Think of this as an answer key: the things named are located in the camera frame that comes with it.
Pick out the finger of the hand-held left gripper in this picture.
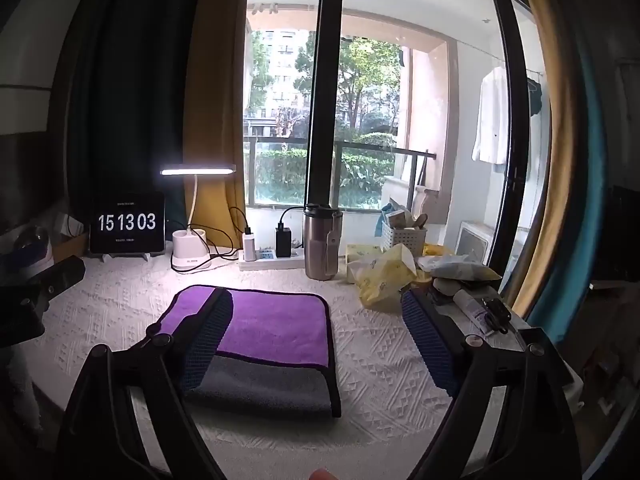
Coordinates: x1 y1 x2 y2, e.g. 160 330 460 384
31 255 87 307

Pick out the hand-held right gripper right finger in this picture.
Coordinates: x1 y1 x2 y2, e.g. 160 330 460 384
400 287 584 480

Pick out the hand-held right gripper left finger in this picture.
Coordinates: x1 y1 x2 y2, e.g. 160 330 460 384
54 287 235 480

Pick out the purple towel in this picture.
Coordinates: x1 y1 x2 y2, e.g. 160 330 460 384
156 285 342 418

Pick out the cardboard box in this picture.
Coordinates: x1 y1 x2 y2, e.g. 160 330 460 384
52 215 91 263

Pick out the steel bowl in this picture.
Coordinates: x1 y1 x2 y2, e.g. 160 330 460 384
12 226 51 252

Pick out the white textured tablecloth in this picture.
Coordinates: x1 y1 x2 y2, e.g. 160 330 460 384
25 252 583 480

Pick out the white tube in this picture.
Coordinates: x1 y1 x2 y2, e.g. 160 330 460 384
452 290 492 332

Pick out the white plastic packet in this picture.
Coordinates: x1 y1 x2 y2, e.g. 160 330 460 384
417 253 502 283

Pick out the yellow plastic bag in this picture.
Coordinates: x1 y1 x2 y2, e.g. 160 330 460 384
348 243 418 309

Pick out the black tablet clock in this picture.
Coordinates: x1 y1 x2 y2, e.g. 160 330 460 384
89 192 166 256

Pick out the white desk lamp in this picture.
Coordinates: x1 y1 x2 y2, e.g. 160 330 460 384
160 162 237 273

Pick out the white square appliance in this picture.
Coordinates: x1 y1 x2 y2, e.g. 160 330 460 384
455 221 496 265

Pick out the white power strip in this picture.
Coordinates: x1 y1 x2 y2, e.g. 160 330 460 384
238 247 306 272

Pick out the white slotted basket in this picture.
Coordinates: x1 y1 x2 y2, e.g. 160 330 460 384
381 220 429 255

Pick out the yellow tissue box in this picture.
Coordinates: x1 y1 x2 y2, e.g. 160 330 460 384
345 243 383 266

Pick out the steel tumbler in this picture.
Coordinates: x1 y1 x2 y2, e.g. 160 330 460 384
303 203 344 281

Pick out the teal curtain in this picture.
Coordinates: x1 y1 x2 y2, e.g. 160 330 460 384
527 0 618 333

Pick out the dark green curtain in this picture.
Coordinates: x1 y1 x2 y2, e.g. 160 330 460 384
65 0 211 221

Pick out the balcony railing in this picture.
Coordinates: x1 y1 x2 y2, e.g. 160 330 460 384
243 136 437 196

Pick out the yellow curtain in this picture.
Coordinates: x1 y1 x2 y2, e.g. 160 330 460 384
182 0 251 248
505 0 583 317

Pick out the white hanging shirt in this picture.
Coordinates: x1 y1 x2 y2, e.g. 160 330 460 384
471 66 508 166

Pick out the dark hanging garment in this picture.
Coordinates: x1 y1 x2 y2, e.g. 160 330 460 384
525 77 543 117

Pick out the black cable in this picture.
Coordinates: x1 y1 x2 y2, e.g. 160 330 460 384
172 206 251 275

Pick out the black window frame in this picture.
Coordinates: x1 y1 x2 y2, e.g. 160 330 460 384
303 0 345 209

